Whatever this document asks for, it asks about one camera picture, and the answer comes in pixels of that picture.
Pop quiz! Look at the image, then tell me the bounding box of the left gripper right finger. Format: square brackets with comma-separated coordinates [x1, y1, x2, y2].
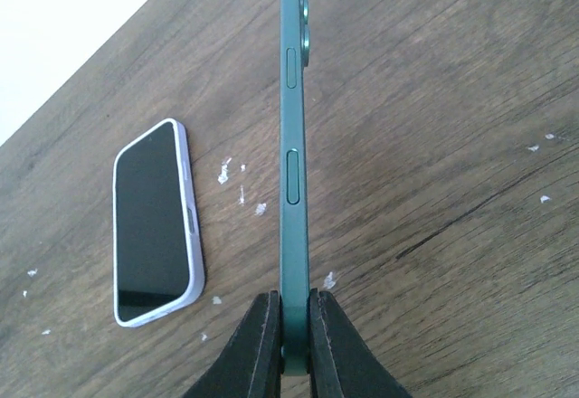
[308, 289, 411, 397]

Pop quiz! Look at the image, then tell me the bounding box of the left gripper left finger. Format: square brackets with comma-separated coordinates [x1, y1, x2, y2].
[185, 291, 281, 398]

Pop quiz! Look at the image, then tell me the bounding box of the dark green phone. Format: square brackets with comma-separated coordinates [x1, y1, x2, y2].
[280, 0, 309, 376]

